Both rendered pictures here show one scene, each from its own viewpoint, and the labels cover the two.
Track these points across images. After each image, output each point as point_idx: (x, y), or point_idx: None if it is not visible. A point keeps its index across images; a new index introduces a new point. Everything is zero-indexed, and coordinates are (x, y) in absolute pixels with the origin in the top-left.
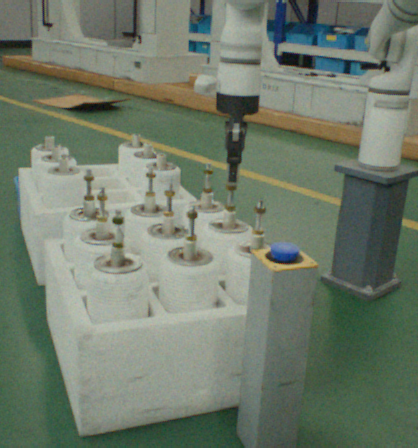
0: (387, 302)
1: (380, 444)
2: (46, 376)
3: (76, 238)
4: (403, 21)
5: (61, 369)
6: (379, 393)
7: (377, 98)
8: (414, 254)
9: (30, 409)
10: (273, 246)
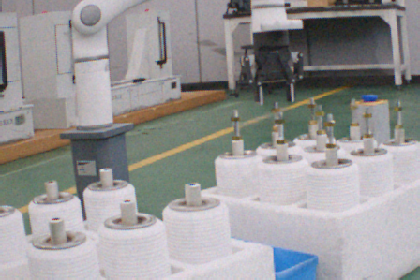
0: None
1: None
2: (414, 278)
3: (383, 156)
4: None
5: (404, 272)
6: None
7: (106, 63)
8: (29, 233)
9: None
10: (373, 95)
